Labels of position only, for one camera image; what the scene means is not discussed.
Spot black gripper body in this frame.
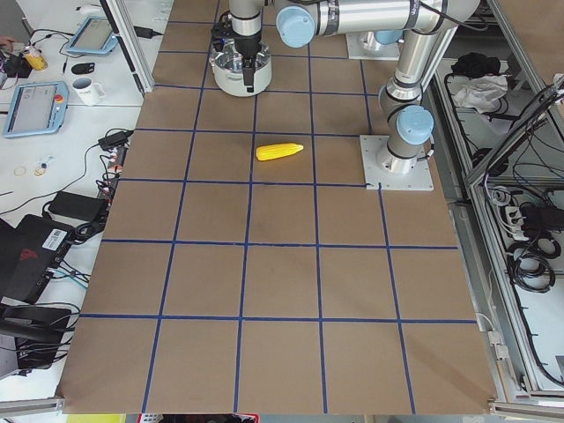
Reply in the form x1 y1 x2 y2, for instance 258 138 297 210
234 32 260 60

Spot glass pot lid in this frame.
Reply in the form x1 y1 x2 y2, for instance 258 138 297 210
211 39 271 74

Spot yellow corn cob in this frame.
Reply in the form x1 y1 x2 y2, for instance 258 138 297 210
256 143 304 161

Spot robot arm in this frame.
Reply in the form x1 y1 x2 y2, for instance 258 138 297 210
229 1 409 93
274 1 479 174

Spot mint green pot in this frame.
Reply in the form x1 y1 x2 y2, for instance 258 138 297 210
210 49 272 97

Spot far blue teach pendant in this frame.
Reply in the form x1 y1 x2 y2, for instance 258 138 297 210
66 17 118 56

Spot blue teach pendant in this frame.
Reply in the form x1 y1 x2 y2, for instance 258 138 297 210
3 81 69 138
66 17 118 56

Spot white mug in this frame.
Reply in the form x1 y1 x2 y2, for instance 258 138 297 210
72 77 106 106

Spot black round case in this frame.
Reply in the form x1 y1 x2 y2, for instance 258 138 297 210
70 62 95 75

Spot black power adapter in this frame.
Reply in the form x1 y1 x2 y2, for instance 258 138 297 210
48 191 108 222

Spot near blue teach pendant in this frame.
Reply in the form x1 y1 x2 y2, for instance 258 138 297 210
3 81 69 138

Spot white crumpled cloth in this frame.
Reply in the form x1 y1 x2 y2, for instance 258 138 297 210
453 75 508 114

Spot black laptop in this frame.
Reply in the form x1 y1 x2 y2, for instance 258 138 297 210
1 214 74 304

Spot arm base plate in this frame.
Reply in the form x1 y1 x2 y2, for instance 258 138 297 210
360 135 434 191
346 30 403 61

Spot aluminium frame post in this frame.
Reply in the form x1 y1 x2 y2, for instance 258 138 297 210
100 0 154 96

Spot coiled black cables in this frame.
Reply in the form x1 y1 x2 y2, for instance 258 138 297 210
506 237 556 292

